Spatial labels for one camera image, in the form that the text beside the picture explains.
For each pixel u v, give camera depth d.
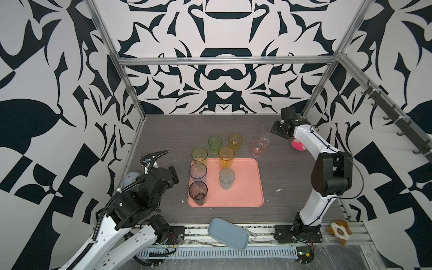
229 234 0.72
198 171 0.83
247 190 0.87
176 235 0.74
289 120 0.71
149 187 0.48
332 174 0.50
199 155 0.85
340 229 0.74
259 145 0.99
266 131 0.98
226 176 0.87
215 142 1.02
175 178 0.62
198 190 0.81
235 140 0.98
